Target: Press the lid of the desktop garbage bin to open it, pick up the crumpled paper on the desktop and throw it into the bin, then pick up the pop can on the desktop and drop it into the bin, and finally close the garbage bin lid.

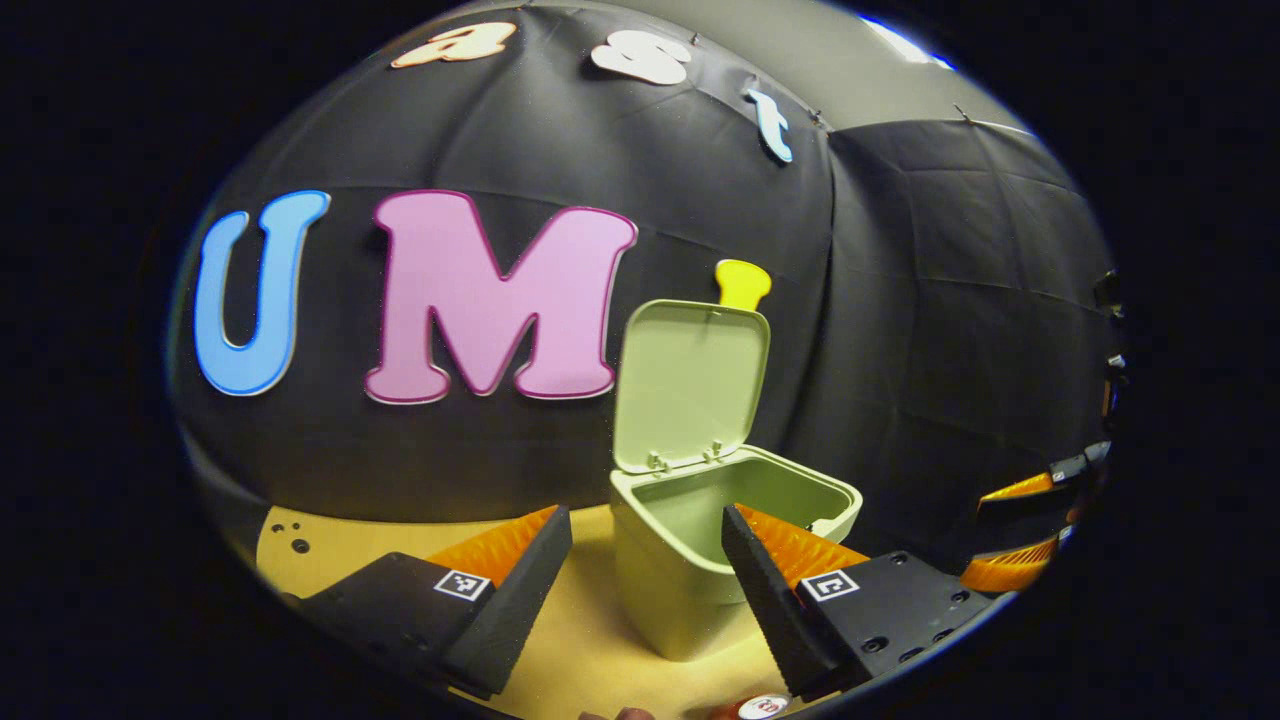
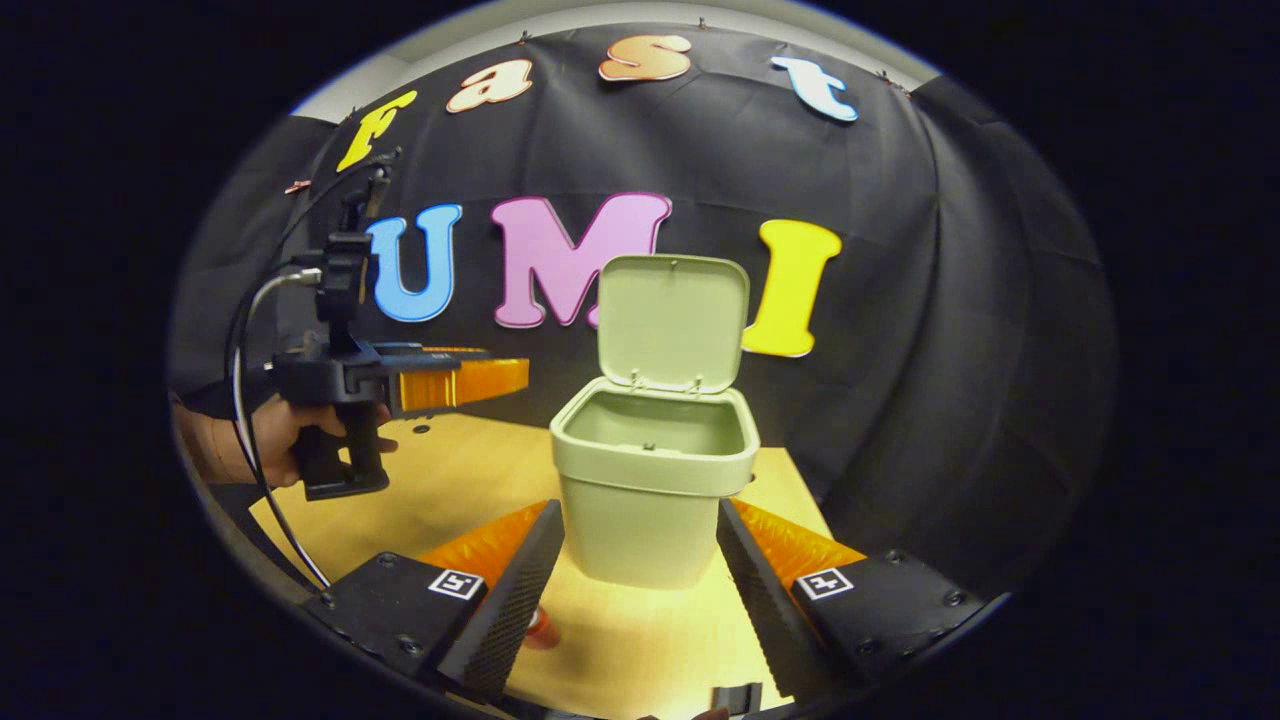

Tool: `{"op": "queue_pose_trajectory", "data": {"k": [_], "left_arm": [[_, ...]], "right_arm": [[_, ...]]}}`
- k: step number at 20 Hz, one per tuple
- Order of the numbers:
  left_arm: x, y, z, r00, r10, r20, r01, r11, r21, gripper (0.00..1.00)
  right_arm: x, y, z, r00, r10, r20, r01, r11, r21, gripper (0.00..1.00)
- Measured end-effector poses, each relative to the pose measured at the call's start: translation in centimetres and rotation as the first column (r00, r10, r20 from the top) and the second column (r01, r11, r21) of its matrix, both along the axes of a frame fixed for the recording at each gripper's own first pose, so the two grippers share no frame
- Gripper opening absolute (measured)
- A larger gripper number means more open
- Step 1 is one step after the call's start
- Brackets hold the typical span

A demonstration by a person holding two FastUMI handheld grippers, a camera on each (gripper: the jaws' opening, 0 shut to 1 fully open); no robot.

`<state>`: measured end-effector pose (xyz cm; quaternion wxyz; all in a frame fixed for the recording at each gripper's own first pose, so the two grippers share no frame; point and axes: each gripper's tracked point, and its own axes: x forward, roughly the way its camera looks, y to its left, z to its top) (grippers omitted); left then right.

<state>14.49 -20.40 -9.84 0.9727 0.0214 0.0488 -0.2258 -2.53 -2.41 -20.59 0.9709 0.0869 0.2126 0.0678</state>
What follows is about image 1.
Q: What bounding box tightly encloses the red pop can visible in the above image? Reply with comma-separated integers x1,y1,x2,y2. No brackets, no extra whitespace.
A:
712,692,793,720

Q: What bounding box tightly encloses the ceiling light strip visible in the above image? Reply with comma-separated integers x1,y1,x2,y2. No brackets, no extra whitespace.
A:
858,14,956,73

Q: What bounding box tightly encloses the black backdrop cloth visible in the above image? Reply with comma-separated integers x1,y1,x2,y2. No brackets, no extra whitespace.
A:
168,0,1126,576

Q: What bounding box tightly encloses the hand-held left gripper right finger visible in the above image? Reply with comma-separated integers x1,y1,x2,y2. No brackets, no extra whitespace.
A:
722,503,1011,701

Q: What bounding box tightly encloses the wooden desktop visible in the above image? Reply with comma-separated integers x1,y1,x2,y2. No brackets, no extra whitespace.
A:
255,503,831,720

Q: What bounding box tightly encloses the pale green desktop garbage bin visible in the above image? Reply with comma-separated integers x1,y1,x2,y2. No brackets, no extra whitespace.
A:
608,298,864,663

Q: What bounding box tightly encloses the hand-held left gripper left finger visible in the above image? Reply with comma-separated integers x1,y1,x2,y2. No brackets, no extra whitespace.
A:
290,505,574,701

